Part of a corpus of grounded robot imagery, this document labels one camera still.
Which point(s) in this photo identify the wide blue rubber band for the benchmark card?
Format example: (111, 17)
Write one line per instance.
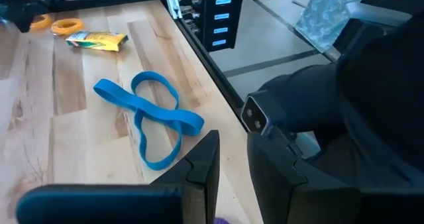
(119, 96)

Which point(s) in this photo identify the person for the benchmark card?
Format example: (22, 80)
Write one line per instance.
(381, 101)

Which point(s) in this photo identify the black box with blue labels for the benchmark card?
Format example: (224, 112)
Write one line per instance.
(236, 18)

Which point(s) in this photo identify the grey chair armrest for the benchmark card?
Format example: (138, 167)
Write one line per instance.
(377, 15)

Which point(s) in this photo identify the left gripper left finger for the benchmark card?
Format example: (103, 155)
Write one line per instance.
(195, 191)

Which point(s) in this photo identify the black square depth camera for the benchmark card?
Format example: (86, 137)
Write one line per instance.
(255, 118)

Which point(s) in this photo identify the thin blue rubber band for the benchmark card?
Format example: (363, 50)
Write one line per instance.
(149, 73)

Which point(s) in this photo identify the yellow crayon pack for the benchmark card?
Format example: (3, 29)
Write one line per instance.
(99, 41)

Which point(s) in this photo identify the black aluminium table frame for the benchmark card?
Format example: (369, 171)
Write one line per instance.
(209, 65)

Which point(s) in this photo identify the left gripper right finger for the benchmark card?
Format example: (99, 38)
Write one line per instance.
(281, 191)

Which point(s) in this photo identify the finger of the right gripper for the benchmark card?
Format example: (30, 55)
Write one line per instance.
(26, 15)

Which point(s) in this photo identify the teal patterned bag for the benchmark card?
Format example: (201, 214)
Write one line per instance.
(328, 15)

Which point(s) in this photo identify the orange rubber band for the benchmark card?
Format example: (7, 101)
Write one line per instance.
(56, 29)

